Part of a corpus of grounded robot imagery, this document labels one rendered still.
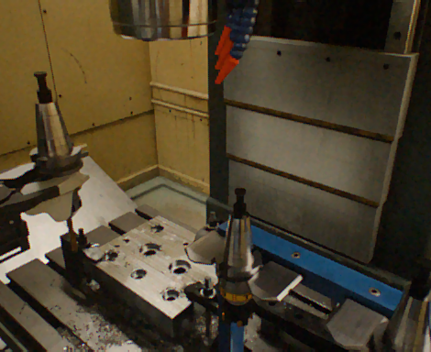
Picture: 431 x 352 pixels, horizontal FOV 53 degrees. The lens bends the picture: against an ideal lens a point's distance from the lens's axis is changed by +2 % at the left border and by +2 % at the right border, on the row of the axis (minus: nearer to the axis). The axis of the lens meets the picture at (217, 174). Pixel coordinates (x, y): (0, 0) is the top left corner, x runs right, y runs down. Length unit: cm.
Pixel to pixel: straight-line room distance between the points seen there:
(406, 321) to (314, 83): 67
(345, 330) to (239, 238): 16
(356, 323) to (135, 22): 47
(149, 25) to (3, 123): 115
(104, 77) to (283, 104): 98
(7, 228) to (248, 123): 76
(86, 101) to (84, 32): 26
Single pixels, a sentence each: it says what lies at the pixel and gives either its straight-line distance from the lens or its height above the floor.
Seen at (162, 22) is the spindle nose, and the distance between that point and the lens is 62.
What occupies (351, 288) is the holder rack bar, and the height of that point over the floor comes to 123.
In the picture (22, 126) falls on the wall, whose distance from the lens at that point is 174.
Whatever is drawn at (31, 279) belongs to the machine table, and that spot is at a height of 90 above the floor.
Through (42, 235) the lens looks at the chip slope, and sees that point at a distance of 161.
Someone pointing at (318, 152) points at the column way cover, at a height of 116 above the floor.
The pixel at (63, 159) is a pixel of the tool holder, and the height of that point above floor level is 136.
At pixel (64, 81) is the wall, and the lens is 178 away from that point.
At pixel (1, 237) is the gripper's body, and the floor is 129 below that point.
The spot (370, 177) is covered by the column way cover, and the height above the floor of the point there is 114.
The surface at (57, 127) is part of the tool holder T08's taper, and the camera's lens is 58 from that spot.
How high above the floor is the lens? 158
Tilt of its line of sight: 26 degrees down
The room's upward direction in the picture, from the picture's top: straight up
